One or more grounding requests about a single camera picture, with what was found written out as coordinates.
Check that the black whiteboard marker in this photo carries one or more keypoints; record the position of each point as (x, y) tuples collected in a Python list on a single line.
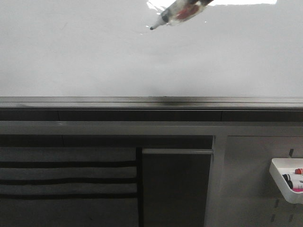
[(165, 15)]

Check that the white whiteboard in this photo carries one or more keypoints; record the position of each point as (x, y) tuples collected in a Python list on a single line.
[(105, 48)]

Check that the dark grey panel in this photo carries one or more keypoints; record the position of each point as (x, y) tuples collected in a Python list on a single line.
[(175, 185)]

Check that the red and clear tape wrap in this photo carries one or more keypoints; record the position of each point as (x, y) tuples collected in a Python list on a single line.
[(188, 11)]

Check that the grey pegboard panel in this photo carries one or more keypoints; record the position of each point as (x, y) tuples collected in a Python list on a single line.
[(244, 193)]

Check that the grey black-striped cloth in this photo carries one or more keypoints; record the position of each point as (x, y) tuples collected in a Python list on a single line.
[(70, 187)]

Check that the white plastic marker tray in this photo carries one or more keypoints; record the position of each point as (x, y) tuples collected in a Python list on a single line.
[(280, 166)]

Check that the black-capped marker in tray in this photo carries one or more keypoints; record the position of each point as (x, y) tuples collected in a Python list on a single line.
[(293, 177)]

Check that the red-capped marker in tray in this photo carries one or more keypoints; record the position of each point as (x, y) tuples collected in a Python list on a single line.
[(298, 171)]

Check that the pink-capped marker in tray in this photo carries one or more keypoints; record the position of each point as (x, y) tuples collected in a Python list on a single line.
[(296, 186)]

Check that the grey whiteboard frame rail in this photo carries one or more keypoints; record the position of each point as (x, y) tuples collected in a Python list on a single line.
[(151, 109)]

